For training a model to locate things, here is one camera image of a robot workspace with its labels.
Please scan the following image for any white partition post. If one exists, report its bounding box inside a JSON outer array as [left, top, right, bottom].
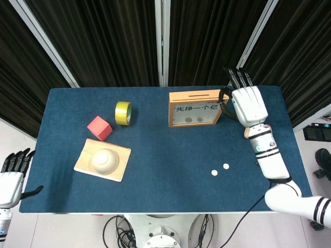
[[228, 0, 279, 86], [293, 110, 331, 133], [154, 0, 171, 87], [8, 0, 80, 88]]

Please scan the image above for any beige spiral notebook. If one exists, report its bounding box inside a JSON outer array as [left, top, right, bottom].
[[73, 138, 132, 183]]

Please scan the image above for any black shoe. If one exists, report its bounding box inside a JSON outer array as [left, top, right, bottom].
[[314, 148, 331, 177]]

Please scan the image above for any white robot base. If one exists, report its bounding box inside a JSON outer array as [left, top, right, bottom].
[[124, 213, 205, 248]]

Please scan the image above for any cream upturned bowl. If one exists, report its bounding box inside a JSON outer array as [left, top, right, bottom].
[[89, 148, 120, 177]]

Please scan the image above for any yellow tape roll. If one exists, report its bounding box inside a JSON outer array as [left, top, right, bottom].
[[115, 101, 132, 127]]

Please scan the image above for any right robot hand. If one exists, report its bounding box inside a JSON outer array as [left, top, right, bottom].
[[218, 67, 269, 129]]

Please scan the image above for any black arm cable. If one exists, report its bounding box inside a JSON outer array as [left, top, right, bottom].
[[227, 180, 272, 248]]

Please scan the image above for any black equipment case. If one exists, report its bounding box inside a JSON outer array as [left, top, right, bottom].
[[303, 123, 331, 142]]

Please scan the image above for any red cube block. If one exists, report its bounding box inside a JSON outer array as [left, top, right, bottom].
[[86, 115, 113, 142]]

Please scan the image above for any wooden frame coin bank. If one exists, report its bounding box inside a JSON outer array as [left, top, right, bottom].
[[169, 88, 230, 128]]

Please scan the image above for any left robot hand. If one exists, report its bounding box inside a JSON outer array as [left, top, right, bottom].
[[0, 148, 44, 209]]

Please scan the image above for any blue table cloth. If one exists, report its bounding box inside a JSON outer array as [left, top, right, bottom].
[[18, 86, 317, 214]]

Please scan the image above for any black cable bundle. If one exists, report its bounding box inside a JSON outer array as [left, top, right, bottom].
[[192, 213, 216, 248], [103, 215, 138, 248]]

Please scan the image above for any black curtain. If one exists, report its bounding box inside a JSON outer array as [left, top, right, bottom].
[[0, 0, 72, 139], [24, 0, 160, 88], [236, 0, 331, 129], [168, 0, 269, 86]]

